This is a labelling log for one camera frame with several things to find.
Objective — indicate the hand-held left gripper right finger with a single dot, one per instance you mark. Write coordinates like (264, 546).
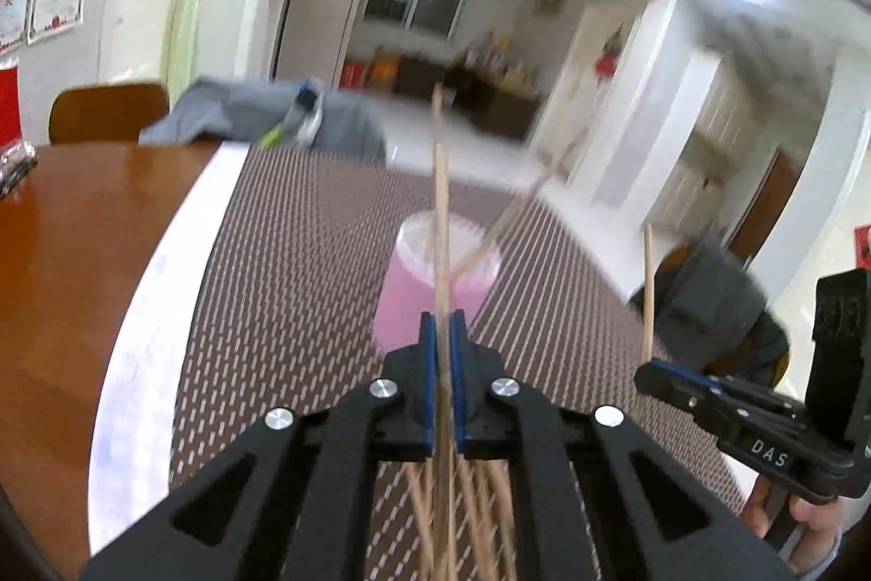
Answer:
(458, 390)

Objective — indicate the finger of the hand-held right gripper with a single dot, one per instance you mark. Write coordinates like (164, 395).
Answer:
(687, 375)
(769, 455)

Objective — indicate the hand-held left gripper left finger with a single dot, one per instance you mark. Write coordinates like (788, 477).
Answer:
(428, 390)

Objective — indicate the wooden chopstick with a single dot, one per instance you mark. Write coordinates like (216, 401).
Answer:
(649, 295)
(442, 227)
(507, 217)

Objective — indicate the pink cup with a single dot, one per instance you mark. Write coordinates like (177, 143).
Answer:
(408, 295)

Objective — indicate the bunch of wooden chopsticks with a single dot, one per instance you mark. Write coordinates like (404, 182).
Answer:
(476, 520)

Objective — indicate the person's right hand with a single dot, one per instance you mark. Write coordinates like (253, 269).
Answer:
(820, 533)

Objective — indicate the dark jacket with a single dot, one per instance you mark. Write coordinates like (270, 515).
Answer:
(721, 309)

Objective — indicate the brown polka dot table mat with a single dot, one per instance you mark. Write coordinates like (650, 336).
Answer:
(306, 281)

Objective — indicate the brown wooden door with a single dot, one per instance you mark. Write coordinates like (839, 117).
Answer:
(769, 206)

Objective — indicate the white cabinet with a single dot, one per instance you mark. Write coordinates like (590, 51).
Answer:
(701, 145)

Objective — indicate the white table sheet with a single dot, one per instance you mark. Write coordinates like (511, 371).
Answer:
(156, 315)

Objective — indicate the dark wooden sideboard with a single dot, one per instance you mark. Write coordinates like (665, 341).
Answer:
(497, 101)

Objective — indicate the orange boxes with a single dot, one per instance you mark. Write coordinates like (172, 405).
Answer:
(371, 75)

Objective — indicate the red door ornament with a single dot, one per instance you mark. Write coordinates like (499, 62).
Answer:
(608, 58)

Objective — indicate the bottles on sideboard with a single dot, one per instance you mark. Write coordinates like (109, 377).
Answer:
(486, 51)

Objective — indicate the grey jacket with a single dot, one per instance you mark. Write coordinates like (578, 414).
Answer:
(218, 111)

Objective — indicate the wooden chair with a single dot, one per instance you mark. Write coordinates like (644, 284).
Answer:
(102, 111)

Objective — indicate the clear plastic packet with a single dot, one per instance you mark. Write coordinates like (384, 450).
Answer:
(15, 166)

